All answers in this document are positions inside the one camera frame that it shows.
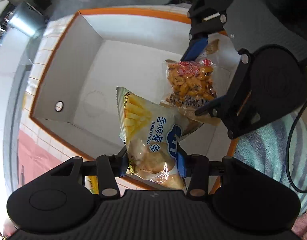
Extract clear bag orange crackers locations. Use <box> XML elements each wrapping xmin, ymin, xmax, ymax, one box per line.
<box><xmin>160</xmin><ymin>38</ymin><xmax>220</xmax><ymax>126</ymax></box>

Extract potato sticks snack bag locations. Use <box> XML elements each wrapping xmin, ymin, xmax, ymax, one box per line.
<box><xmin>116</xmin><ymin>87</ymin><xmax>202</xmax><ymax>190</ymax></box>

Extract striped teal blanket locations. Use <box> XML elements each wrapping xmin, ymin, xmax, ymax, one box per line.
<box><xmin>234</xmin><ymin>112</ymin><xmax>307</xmax><ymax>218</ymax></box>

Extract pink table mat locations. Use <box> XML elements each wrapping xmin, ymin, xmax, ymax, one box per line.
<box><xmin>18</xmin><ymin>129</ymin><xmax>78</xmax><ymax>187</ymax></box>

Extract white orange storage box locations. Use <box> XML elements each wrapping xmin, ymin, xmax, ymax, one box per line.
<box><xmin>29</xmin><ymin>8</ymin><xmax>239</xmax><ymax>193</ymax></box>

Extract silver trash can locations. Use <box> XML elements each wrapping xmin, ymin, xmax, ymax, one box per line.
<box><xmin>8</xmin><ymin>2</ymin><xmax>46</xmax><ymax>37</ymax></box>

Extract black cable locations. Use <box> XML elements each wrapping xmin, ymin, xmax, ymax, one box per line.
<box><xmin>285</xmin><ymin>97</ymin><xmax>307</xmax><ymax>194</ymax></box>

